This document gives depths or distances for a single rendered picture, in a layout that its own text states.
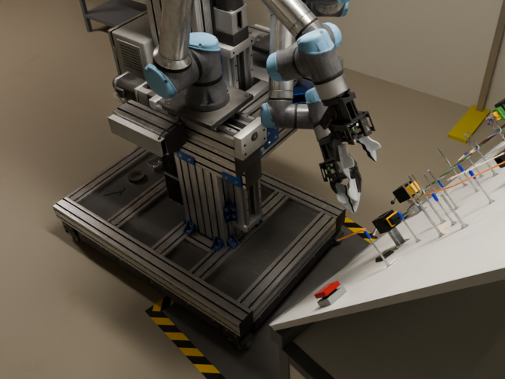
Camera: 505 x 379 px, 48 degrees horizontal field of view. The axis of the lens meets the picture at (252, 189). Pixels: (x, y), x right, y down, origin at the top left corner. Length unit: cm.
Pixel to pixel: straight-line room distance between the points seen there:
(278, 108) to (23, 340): 174
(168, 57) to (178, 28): 11
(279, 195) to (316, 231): 32
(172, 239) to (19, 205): 115
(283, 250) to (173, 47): 132
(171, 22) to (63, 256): 185
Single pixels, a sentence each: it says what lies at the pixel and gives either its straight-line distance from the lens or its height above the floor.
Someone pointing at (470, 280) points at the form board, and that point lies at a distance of 94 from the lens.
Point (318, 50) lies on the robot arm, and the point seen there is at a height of 158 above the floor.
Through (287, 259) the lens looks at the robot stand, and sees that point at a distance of 262.
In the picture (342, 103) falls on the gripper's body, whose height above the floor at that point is 147.
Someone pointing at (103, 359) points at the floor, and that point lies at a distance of 271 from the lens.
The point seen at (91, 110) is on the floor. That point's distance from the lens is 423.
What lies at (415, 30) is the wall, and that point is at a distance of 403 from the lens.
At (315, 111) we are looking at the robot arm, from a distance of 160.
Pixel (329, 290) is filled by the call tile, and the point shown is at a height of 113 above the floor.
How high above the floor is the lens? 220
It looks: 42 degrees down
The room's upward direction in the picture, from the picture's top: 4 degrees counter-clockwise
